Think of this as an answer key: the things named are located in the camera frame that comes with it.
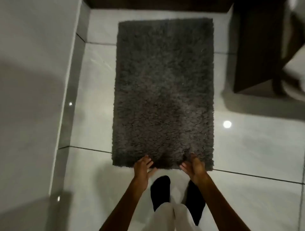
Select person's left hand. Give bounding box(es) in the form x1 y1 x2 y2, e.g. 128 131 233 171
133 155 158 180

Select person's right hand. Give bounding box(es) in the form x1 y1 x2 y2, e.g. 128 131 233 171
180 153 208 185

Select grey shaggy floor rug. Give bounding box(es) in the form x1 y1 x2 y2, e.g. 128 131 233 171
112 18 214 172

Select person's right forearm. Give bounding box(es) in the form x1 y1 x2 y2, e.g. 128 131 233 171
192 174 251 231

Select person's left forearm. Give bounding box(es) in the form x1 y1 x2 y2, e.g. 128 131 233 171
99 177 150 231

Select person's black left sock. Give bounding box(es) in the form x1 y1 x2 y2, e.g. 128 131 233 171
150 175 171 212

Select person's black sock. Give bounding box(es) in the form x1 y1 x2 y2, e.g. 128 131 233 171
185 180 207 227
150 175 171 212

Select person's black right sock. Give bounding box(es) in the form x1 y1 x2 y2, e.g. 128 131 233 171
185 180 207 227

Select person's white trousers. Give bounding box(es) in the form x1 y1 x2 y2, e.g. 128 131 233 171
140 202 203 231

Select dark wooden furniture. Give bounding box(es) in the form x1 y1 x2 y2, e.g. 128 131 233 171
232 0 305 96

